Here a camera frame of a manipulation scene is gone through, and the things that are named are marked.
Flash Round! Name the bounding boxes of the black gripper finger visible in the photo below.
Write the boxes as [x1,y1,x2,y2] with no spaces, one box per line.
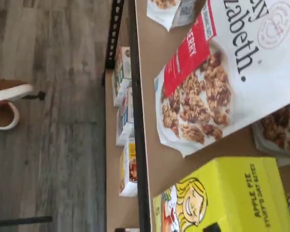
[202,223,221,232]

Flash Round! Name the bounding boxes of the yellow label granola box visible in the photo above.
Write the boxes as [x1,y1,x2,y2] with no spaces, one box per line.
[119,137,138,198]

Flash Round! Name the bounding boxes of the black metal shelf rack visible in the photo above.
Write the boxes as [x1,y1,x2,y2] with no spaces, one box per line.
[101,0,152,232]

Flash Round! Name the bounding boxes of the blue label granola box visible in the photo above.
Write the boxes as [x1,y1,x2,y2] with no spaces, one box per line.
[116,82,136,145]

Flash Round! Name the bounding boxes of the green label granola box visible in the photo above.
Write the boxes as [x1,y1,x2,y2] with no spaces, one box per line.
[112,46,132,83]

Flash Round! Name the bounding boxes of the light wooden shelf board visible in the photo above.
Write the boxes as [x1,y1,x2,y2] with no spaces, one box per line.
[134,0,290,232]

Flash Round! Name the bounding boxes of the purely elizabeth small boxes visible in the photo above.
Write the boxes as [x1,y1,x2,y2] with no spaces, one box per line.
[105,72,141,232]

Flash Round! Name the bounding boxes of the white granola bag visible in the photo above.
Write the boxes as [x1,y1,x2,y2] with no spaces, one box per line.
[251,100,290,160]

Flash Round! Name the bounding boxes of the red label granola bag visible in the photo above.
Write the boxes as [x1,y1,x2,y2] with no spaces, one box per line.
[154,0,290,159]

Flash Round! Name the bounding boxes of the orange label granola bag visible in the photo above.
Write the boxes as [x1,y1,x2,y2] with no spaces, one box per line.
[146,0,208,32]

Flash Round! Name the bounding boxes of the white rimmed brown seat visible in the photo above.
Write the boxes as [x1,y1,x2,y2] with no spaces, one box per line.
[0,83,34,131]

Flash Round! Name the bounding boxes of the black metal stand frame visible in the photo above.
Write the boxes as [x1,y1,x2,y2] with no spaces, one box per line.
[0,216,53,224]

